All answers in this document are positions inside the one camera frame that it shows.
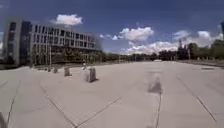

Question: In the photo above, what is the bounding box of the large concrete block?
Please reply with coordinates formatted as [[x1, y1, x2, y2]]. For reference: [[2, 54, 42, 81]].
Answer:
[[84, 66, 98, 83]]

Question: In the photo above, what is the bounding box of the pale concrete slab plaza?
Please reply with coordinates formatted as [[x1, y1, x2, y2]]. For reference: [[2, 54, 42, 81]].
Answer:
[[0, 60, 224, 128]]

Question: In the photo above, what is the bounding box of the person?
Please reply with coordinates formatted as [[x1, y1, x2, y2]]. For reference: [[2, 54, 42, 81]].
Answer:
[[81, 62, 87, 72]]

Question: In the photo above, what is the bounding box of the row of trees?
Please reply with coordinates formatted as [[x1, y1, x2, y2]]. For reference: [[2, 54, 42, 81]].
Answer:
[[29, 38, 224, 66]]

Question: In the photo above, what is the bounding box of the distant tall tower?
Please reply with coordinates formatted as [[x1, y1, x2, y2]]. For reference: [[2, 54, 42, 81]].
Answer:
[[177, 38, 183, 60]]

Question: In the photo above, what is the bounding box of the grey multi-storey office building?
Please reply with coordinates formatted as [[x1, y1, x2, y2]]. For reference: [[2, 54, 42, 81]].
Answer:
[[1, 18, 103, 67]]

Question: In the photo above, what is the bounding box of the dark low kerb strip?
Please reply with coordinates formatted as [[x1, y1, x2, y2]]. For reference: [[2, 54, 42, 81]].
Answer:
[[175, 59, 224, 70]]

